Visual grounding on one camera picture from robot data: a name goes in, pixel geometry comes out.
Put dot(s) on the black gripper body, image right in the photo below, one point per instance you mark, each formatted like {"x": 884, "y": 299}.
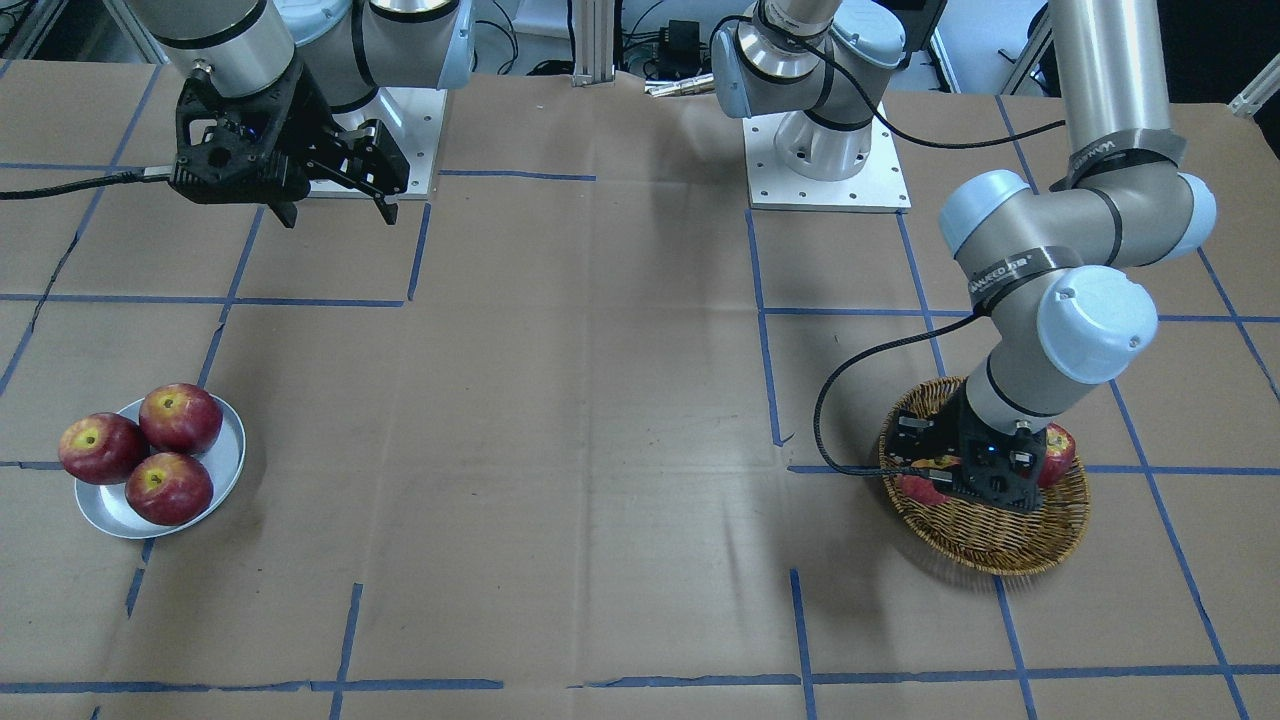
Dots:
{"x": 914, "y": 431}

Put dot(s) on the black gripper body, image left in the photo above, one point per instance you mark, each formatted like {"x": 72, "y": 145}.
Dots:
{"x": 303, "y": 118}

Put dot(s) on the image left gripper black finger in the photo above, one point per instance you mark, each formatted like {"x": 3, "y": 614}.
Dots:
{"x": 285, "y": 212}
{"x": 388, "y": 209}

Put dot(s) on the striped red yellow apple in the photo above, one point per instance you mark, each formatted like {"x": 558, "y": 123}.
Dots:
{"x": 921, "y": 490}

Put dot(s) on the silver robot arm, image right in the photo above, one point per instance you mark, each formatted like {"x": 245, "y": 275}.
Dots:
{"x": 1049, "y": 269}

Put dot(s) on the dark red apple in basket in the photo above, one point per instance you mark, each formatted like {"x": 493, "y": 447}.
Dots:
{"x": 1059, "y": 455}

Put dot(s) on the brown wicker basket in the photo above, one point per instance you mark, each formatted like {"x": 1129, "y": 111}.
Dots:
{"x": 1000, "y": 542}

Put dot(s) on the red apple plate back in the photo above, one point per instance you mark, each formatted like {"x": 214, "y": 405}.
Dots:
{"x": 180, "y": 417}

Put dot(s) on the red apple plate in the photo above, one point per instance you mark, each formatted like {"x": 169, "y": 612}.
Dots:
{"x": 169, "y": 489}
{"x": 180, "y": 417}
{"x": 102, "y": 449}

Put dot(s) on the red apple plate front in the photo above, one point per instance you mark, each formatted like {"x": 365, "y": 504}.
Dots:
{"x": 169, "y": 489}

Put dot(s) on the silver metal plate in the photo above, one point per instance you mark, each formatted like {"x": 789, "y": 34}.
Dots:
{"x": 105, "y": 508}

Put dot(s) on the black power adapter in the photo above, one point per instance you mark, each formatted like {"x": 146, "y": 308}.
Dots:
{"x": 679, "y": 50}

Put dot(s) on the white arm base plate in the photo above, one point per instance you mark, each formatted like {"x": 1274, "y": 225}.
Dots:
{"x": 414, "y": 118}
{"x": 870, "y": 190}

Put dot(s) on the aluminium frame post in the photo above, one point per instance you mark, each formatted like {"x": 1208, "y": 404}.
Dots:
{"x": 594, "y": 40}

